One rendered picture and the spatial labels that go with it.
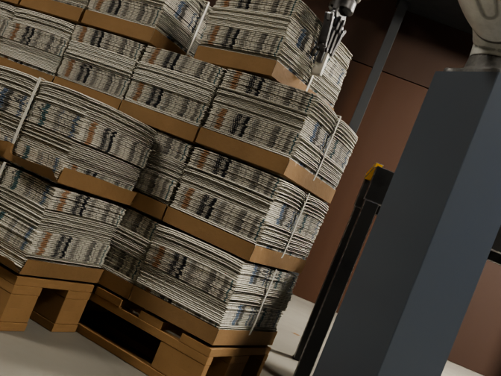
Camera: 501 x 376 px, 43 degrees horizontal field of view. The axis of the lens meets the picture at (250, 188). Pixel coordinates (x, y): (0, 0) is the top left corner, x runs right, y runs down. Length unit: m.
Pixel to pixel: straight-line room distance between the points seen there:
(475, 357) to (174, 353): 4.11
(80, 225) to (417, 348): 0.88
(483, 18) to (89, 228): 1.08
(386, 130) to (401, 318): 4.03
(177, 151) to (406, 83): 3.94
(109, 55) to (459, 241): 1.14
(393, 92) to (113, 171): 4.04
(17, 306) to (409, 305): 0.93
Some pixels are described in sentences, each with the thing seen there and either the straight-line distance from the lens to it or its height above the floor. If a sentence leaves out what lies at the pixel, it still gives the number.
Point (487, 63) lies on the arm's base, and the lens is 1.66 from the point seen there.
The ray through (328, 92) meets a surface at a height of 0.92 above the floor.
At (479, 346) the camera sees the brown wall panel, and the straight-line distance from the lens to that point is 5.58.
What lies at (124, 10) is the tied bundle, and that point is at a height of 0.91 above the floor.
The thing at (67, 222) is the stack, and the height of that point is 0.29.
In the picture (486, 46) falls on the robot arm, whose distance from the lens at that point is 1.68.
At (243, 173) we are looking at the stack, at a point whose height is 0.57.
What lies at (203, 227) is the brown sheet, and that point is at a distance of 1.68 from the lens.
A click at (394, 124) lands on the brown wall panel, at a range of 5.47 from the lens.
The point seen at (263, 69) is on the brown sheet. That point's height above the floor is 0.86.
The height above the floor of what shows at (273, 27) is 0.97.
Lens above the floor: 0.49
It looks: 2 degrees up
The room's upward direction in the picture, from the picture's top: 22 degrees clockwise
